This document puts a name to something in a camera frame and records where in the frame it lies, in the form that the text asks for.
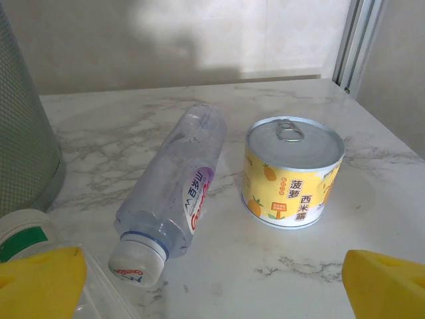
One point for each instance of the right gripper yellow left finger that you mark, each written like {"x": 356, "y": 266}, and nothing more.
{"x": 40, "y": 282}

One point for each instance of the aluminium frame post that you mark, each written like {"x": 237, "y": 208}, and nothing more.
{"x": 352, "y": 50}

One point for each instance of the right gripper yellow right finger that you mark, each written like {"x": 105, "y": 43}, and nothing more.
{"x": 388, "y": 289}

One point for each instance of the grey metal mesh bin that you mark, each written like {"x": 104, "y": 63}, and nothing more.
{"x": 20, "y": 133}

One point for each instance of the yellow pineapple tin can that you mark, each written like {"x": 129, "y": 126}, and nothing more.
{"x": 292, "y": 186}

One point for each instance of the clear bottle purple label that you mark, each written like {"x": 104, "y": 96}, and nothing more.
{"x": 172, "y": 166}

